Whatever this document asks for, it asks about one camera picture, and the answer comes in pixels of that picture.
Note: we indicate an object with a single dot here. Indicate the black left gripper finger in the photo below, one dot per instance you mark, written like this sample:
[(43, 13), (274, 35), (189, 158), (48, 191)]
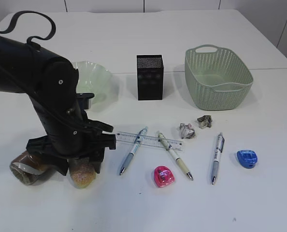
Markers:
[(60, 165), (96, 162)]

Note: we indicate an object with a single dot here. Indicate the brown paper ball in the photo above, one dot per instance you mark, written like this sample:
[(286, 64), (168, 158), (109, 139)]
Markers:
[(205, 121)]

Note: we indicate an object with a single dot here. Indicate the grey pen right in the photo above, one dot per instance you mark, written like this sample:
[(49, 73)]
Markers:
[(216, 159)]

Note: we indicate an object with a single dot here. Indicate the blue pencil sharpener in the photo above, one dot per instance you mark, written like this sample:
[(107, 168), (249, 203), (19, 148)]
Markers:
[(247, 158)]

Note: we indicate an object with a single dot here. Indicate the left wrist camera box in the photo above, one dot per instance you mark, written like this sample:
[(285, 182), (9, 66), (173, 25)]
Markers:
[(84, 100)]

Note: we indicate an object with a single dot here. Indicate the sugared bread roll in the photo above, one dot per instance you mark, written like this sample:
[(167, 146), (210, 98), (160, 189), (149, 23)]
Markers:
[(82, 172)]

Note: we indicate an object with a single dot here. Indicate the beige pen middle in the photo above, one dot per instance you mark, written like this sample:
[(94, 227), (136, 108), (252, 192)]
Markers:
[(168, 145)]

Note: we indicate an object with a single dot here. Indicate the green plastic basket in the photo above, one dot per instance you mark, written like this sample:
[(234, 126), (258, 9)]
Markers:
[(217, 79)]

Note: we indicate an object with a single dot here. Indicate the brown Nescafe coffee bottle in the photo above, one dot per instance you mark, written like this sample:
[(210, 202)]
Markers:
[(28, 168)]

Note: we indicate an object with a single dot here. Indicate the green wavy glass plate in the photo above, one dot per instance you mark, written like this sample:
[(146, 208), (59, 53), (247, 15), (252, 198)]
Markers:
[(93, 78)]

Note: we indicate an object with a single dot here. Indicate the blue grey pen left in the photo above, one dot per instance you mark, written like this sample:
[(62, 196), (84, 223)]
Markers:
[(137, 142)]

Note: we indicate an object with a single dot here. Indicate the transparent plastic ruler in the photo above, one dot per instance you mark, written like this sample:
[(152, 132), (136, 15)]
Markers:
[(148, 140)]

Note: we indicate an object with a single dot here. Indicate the black mesh pen holder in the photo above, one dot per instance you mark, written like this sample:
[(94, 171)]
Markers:
[(150, 71)]

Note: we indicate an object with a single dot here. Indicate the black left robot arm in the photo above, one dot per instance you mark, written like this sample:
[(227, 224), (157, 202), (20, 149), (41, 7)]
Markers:
[(50, 82)]

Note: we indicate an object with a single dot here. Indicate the pink pencil sharpener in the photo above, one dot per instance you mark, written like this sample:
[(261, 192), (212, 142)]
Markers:
[(163, 176)]

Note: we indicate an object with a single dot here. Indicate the white paper ball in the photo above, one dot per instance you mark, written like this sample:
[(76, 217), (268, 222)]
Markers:
[(186, 131)]

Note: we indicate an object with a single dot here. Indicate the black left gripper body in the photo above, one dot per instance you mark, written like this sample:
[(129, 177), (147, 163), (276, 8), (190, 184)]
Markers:
[(64, 142)]

